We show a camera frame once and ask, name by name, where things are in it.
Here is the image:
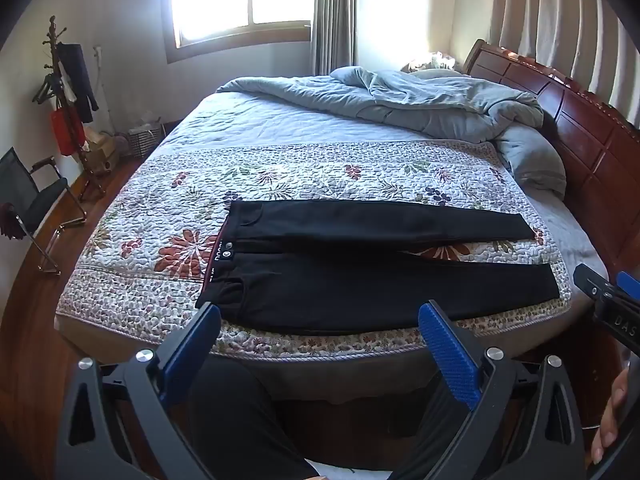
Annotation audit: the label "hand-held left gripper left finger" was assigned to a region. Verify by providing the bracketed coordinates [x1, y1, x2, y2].
[57, 302, 223, 480]

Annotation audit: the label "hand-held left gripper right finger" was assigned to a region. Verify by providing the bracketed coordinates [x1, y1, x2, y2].
[417, 300, 588, 480]

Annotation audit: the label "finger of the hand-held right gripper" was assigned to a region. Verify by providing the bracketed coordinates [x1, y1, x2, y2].
[573, 263, 616, 307]
[616, 270, 640, 302]

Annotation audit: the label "black pants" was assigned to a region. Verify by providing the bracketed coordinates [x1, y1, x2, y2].
[195, 199, 561, 336]

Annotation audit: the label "person's right hand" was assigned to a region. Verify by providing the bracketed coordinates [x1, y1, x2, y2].
[590, 365, 632, 466]

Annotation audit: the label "pale bed sheet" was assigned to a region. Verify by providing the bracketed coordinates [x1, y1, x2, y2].
[520, 192, 610, 311]

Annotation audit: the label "person's right leg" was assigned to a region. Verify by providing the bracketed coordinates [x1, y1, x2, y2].
[390, 385, 476, 480]

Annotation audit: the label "person's leg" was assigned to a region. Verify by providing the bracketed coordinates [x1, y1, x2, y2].
[189, 357, 321, 480]
[390, 385, 476, 480]

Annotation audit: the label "person's left leg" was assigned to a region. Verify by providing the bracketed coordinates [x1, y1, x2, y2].
[189, 357, 321, 480]

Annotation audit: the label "floral quilted bedspread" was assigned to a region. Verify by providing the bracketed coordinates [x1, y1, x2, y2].
[55, 91, 568, 361]

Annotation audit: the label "wooden bed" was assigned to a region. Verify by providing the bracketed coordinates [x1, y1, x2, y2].
[165, 39, 640, 431]

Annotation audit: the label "wooden coat rack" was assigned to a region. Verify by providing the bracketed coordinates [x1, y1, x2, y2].
[32, 15, 108, 202]

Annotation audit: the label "cardboard box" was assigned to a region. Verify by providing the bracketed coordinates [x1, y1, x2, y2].
[82, 127, 122, 177]

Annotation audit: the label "dark red cloth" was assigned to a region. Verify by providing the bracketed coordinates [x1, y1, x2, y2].
[0, 202, 23, 239]

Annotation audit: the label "red bag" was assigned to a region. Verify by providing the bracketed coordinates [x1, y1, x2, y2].
[49, 100, 86, 157]

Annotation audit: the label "grey duvet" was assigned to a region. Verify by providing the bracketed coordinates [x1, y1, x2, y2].
[216, 66, 568, 201]

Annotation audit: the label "beige curtain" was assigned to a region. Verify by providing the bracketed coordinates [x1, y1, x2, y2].
[487, 0, 640, 128]

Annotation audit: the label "dark hanging garment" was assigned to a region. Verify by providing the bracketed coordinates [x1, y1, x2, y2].
[56, 42, 100, 124]

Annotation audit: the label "grey curtain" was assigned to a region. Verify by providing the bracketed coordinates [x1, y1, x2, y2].
[311, 0, 359, 78]

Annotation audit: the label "wire basket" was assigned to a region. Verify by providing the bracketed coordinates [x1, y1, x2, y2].
[127, 117, 164, 159]

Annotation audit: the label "black metal frame chair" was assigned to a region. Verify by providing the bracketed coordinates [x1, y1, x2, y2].
[0, 147, 88, 276]

